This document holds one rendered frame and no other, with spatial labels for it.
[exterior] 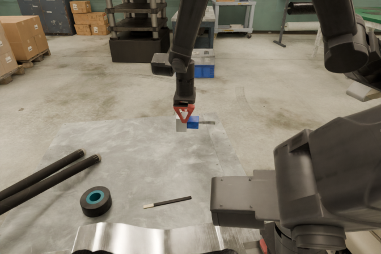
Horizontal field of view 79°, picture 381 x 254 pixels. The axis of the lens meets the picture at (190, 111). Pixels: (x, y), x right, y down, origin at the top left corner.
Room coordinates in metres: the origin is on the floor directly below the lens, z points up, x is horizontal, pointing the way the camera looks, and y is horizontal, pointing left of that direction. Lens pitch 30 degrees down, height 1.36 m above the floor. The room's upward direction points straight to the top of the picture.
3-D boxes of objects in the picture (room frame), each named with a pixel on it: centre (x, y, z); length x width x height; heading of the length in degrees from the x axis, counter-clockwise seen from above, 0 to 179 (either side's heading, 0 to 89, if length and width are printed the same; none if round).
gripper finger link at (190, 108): (0.66, 0.02, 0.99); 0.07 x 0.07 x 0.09; 86
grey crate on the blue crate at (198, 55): (3.59, -0.07, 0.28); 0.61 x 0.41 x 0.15; 87
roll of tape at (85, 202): (0.44, 0.27, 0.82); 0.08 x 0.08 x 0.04
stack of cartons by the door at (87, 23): (6.62, 2.66, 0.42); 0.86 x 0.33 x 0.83; 87
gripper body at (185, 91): (0.68, 0.02, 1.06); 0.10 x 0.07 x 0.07; 176
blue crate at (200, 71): (3.59, -0.07, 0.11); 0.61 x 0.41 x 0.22; 87
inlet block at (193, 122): (0.67, -0.02, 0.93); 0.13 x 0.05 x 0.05; 86
